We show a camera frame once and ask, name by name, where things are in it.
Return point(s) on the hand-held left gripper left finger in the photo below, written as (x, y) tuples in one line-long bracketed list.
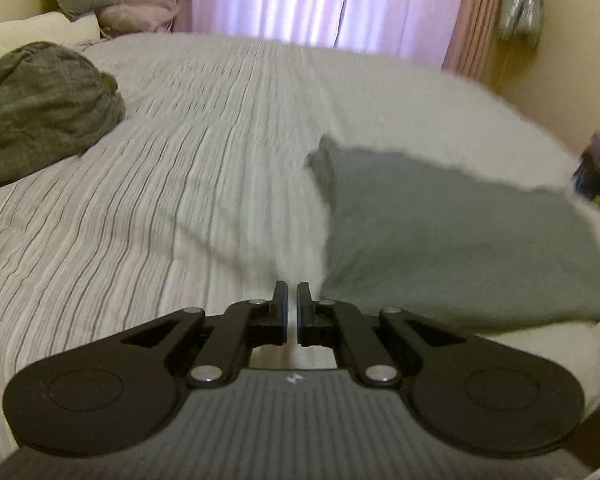
[(280, 307)]

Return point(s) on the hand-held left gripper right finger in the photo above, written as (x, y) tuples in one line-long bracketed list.
[(304, 310)]

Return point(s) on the grey t-shirt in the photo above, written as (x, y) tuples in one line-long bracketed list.
[(455, 240)]

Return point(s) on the bed with striped cover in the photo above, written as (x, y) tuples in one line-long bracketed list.
[(180, 185)]

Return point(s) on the tan cloth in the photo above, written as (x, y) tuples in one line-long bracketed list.
[(110, 83)]

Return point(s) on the pink sheer curtain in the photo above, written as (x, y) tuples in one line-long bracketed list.
[(320, 5)]

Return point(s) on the pink pleated drape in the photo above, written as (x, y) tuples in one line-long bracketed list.
[(475, 15)]

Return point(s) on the silver puffer jacket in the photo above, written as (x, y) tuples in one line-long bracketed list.
[(522, 5)]

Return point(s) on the cream headboard cushion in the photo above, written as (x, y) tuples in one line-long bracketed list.
[(20, 35)]

